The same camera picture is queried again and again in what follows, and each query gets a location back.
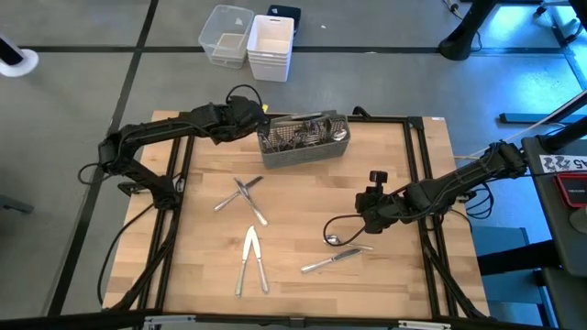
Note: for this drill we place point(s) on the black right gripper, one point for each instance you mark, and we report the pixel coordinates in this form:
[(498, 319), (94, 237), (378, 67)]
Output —
[(380, 211)]

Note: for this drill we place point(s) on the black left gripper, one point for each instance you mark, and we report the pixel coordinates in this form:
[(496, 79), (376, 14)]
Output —
[(243, 121)]

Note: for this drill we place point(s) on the stainless steel spoon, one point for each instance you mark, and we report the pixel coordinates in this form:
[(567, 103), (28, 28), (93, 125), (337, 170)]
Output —
[(331, 239), (339, 134)]

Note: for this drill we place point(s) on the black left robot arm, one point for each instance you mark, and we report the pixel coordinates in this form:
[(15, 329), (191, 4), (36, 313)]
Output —
[(151, 130)]

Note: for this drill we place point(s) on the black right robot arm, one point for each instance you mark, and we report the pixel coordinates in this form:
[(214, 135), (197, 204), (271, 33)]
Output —
[(458, 176)]

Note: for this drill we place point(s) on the white plastic bin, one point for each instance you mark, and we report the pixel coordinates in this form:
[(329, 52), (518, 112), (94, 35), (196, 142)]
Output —
[(270, 69)]

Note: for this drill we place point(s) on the grey mesh cutlery basket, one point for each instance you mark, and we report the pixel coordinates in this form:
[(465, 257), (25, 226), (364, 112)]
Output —
[(302, 156)]

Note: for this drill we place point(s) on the clear plastic bin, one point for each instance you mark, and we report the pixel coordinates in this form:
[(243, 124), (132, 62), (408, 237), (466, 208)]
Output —
[(220, 27)]

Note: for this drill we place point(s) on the dark blue bin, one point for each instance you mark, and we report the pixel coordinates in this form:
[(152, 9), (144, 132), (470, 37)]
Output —
[(284, 10)]

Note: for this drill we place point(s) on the blue grey cabinet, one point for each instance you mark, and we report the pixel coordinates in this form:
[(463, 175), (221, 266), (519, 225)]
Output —
[(495, 236)]

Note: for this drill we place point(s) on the dark metal table foot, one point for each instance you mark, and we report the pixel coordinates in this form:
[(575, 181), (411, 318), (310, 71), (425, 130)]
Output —
[(527, 118)]

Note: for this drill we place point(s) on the black horizontal beam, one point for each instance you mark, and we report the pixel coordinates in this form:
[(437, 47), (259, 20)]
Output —
[(518, 259)]

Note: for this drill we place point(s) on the grey side table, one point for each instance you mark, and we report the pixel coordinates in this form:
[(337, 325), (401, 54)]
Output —
[(546, 201)]

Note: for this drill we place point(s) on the white printed paper label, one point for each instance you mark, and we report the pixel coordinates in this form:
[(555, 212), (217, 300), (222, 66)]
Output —
[(561, 163)]

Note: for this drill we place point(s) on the black diagonal stand pole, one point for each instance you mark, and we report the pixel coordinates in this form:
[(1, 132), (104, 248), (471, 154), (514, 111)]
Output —
[(564, 135), (573, 106)]

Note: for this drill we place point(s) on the red black device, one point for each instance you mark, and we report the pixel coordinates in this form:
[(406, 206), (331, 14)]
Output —
[(573, 190)]

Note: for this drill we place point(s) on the grey round object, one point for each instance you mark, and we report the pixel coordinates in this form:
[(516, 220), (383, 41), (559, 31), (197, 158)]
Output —
[(580, 222)]

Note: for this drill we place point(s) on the white round floor stand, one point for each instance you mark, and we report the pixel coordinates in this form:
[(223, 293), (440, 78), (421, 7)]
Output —
[(25, 64)]

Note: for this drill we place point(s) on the grey floor foot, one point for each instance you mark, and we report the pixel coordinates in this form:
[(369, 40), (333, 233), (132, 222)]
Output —
[(14, 204)]

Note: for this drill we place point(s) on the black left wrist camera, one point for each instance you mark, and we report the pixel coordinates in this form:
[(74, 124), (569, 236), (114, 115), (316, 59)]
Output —
[(262, 112)]

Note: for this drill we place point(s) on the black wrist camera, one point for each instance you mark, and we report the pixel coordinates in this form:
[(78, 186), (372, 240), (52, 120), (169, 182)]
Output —
[(262, 112), (373, 225)]

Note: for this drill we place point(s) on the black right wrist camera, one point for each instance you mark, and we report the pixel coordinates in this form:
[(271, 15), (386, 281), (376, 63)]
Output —
[(373, 225)]

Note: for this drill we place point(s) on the black frame clamp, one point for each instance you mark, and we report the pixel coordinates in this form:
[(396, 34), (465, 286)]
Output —
[(360, 111)]

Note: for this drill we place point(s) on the black pedestal stand base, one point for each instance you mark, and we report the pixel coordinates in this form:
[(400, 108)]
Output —
[(458, 46)]

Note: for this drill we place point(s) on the silver rail bracket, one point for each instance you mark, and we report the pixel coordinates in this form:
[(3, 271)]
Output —
[(169, 319), (424, 325)]

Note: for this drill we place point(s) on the black front rail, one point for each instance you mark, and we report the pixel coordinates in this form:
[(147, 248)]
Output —
[(69, 323)]

